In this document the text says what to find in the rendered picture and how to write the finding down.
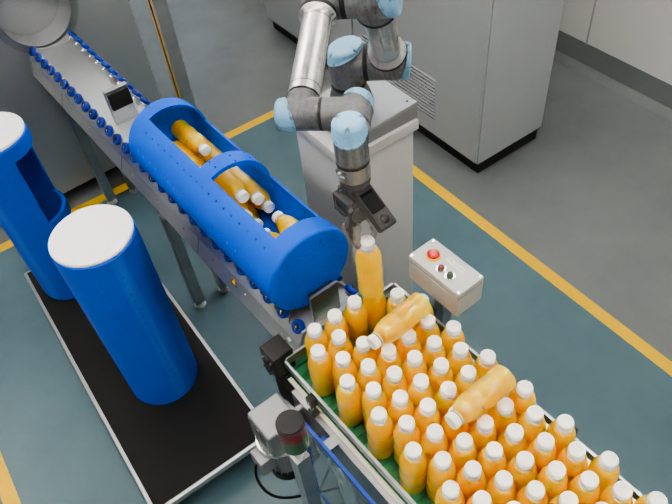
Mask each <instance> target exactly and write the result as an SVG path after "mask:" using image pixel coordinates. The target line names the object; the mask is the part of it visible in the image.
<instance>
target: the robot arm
mask: <svg viewBox="0 0 672 504"><path fill-rule="evenodd" d="M402 8H403V0H302V2H301V5H300V10H299V20H300V23H301V27H300V32H299V37H298V42H297V48H296V53H295V58H294V63H293V69H292V74H291V79H290V84H289V89H288V95H287V98H286V97H283V98H278V99H277V100H276V101H275V104H274V120H275V124H276V127H277V128H278V129H279V130H281V131H294V132H297V131H331V138H332V141H333V147H334V154H335V161H336V167H337V169H336V170H335V171H336V175H337V176H338V178H339V183H340V185H338V189H337V190H335V191H333V192H332V194H333V201H334V207H335V209H336V210H337V211H338V212H339V213H340V214H341V215H343V216H344V217H346V216H347V219H346V221H345V223H343V224H342V229H343V231H344V232H345V233H346V235H347V236H348V237H349V239H350V242H351V244H352V245H353V246H354V247H355V248H356V249H357V250H358V249H359V248H360V247H361V246H362V245H361V243H360V242H361V237H360V234H361V231H362V226H360V225H359V224H361V222H363V221H364V220H366V221H367V222H368V223H369V225H370V227H369V229H370V230H371V234H370V235H371V236H372V237H373V238H374V239H375V238H376V236H377V234H378V233H382V232H384V231H385V230H387V229H388V228H390V227H391V226H393V225H394V224H395V223H396V218H395V217H394V216H393V214H392V213H391V212H390V210H389V209H388V208H387V206H386V205H385V203H384V202H383V201H382V199H381V198H380V197H379V195H378V194H377V193H376V191H375V190H374V188H373V187H372V186H371V184H370V182H371V164H370V156H369V144H368V143H369V135H370V127H371V121H372V117H373V114H374V109H373V107H374V96H373V93H372V91H371V89H370V87H369V85H368V83H367V81H388V80H396V81H400V80H406V79H408V78H409V76H410V69H411V43H410V42H408V41H403V40H402V39H401V38H400V37H399V36H398V31H397V26H396V21H395V17H398V16H400V14H401V13H402ZM340 19H357V21H358V22H359V23H360V24H361V25H362V26H364V27H365V30H366V33H367V36H368V39H369V43H363V41H362V40H361V38H360V37H357V36H354V35H349V36H344V37H341V38H338V39H336V40H335V41H334V42H332V43H331V44H330V45H329V39H330V33H331V29H333V27H334V26H335V25H336V22H337V20H340ZM328 46H329V47H328ZM326 58H327V64H328V68H329V75H330V81H331V92H330V97H320V95H321V89H322V83H323V76H324V70H325V64H326ZM339 186H340V187H339ZM339 190H341V191H339ZM335 200H336V202H335ZM358 223H359V224H358Z"/></svg>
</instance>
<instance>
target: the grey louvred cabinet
mask: <svg viewBox="0 0 672 504"><path fill-rule="evenodd" d="M264 2H265V7H266V13H267V17H268V18H269V19H271V20H272V21H273V26H274V28H275V29H276V30H278V31H279V32H280V33H282V34H283V35H285V36H286V37H287V38H289V39H290V40H292V41H293V42H294V43H296V44H297V42H298V37H299V32H300V27H301V23H300V20H299V10H300V5H301V2H302V0H264ZM563 5H564V0H403V8H402V13H401V14H400V16H398V17H395V21H396V26H397V31H398V36H399V37H400V38H401V39H402V40H403V41H408V42H410V43H411V69H410V76H409V78H408V79H406V80H400V81H396V80H388V82H389V83H391V84H392V85H394V86H395V87H397V88H398V89H400V90H401V91H402V92H404V93H405V94H407V95H408V96H410V97H411V98H413V99H414V100H416V101H417V119H418V120H419V128H418V129H417V130H418V131H419V132H420V133H422V134H423V135H425V136H426V137H427V138H429V139H430V140H432V141H433V142H434V143H436V144H437V145H439V146H440V147H441V148H443V149H444V150H446V151H447V152H448V153H450V154H451V155H453V156H454V157H455V158H457V159H458V160H459V161H461V162H462V163H464V164H465V165H466V166H468V167H469V168H471V169H472V170H473V171H475V172H476V173H479V172H481V171H483V170H484V169H486V168H487V167H489V166H491V165H492V164H494V163H496V162H497V161H499V160H501V159H502V158H504V157H506V156H507V155H509V154H511V153H512V152H514V151H515V150H517V149H519V148H520V147H522V146H524V145H525V144H527V143H529V142H530V141H532V140H534V139H535V138H536V134H537V129H538V128H539V127H541V124H542V119H543V114H544V108H545V103H546V97H547V92H548V86H549V81H550V76H551V70H552V65H553V59H554V54H555V48H556V43H557V38H558V32H559V27H560V21H561V16H562V11H563ZM349 35H354V36H357V37H360V38H361V40H362V41H363V43H369V39H368V36H367V33H366V30H365V27H364V26H362V25H361V24H360V23H359V22H358V21H357V19H340V20H337V22H336V25H335V26H334V27H333V29H331V33H330V39H329V45H330V44H331V43H332V42H334V41H335V40H336V39H338V38H341V37H344V36H349Z"/></svg>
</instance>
